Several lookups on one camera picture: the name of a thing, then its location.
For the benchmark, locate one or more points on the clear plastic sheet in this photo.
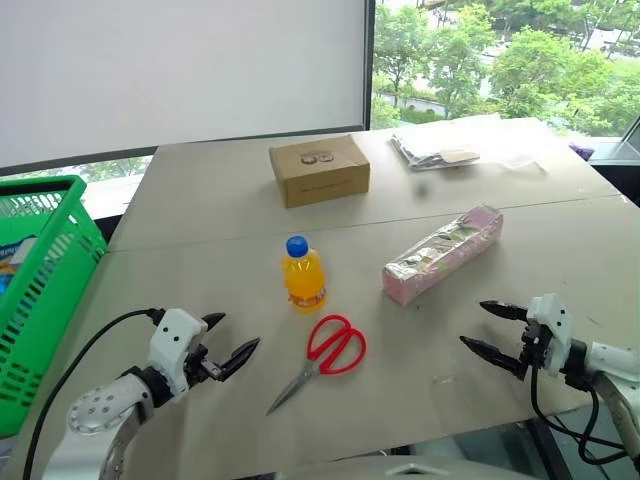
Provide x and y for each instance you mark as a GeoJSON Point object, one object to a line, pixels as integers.
{"type": "Point", "coordinates": [515, 160]}

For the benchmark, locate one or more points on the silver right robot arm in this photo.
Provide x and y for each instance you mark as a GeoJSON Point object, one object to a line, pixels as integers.
{"type": "Point", "coordinates": [615, 360]}

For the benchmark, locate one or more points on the orange juice bottle blue cap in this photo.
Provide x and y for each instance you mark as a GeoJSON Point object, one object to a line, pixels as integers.
{"type": "Point", "coordinates": [305, 280]}

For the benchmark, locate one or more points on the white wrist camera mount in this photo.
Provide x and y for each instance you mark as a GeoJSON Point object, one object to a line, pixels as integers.
{"type": "Point", "coordinates": [552, 312]}
{"type": "Point", "coordinates": [172, 340]}

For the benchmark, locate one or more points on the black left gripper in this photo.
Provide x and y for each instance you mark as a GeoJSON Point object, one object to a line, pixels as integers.
{"type": "Point", "coordinates": [202, 367]}

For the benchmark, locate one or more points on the green plastic basket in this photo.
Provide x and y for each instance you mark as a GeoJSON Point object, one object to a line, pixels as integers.
{"type": "Point", "coordinates": [50, 280]}

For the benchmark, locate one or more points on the stack of clear plastic bags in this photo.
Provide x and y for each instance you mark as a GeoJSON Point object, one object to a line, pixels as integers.
{"type": "Point", "coordinates": [425, 152]}

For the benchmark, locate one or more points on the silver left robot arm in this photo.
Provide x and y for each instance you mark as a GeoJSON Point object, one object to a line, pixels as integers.
{"type": "Point", "coordinates": [100, 415]}

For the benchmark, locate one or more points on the small purple object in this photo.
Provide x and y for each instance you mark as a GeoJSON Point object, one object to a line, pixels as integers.
{"type": "Point", "coordinates": [582, 150]}

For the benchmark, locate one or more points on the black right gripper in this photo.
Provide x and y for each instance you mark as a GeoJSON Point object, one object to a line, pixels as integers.
{"type": "Point", "coordinates": [534, 345]}

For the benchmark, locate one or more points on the blue white snack package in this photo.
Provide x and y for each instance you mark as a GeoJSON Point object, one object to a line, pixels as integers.
{"type": "Point", "coordinates": [12, 260]}

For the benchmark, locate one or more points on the white projection screen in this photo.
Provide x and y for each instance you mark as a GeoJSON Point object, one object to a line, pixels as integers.
{"type": "Point", "coordinates": [175, 75]}

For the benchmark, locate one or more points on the brown cardboard box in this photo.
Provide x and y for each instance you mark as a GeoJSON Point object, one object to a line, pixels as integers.
{"type": "Point", "coordinates": [320, 185]}

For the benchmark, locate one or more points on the black window frame post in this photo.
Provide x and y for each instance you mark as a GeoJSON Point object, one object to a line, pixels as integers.
{"type": "Point", "coordinates": [369, 65]}

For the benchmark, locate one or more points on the black table leg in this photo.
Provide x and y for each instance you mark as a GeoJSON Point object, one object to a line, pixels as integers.
{"type": "Point", "coordinates": [542, 450]}

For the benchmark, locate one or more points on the pink wrapped long box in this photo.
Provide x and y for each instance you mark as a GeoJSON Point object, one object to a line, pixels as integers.
{"type": "Point", "coordinates": [440, 255]}

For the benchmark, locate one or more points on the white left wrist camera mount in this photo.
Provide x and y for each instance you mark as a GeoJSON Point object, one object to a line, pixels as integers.
{"type": "Point", "coordinates": [172, 340]}

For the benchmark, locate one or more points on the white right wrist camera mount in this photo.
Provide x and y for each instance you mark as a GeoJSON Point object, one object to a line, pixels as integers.
{"type": "Point", "coordinates": [552, 312]}

